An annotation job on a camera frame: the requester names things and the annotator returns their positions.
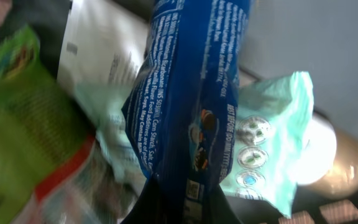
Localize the blue cookie packet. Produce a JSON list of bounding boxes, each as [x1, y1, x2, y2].
[[122, 0, 250, 223]]

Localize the mint green wipes packet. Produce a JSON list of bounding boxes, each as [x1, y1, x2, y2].
[[74, 72, 314, 218]]

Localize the green gummy candy bag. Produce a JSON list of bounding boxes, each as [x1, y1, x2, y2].
[[0, 26, 94, 223]]

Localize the grey plastic mesh basket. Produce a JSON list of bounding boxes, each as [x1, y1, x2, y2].
[[0, 0, 358, 223]]

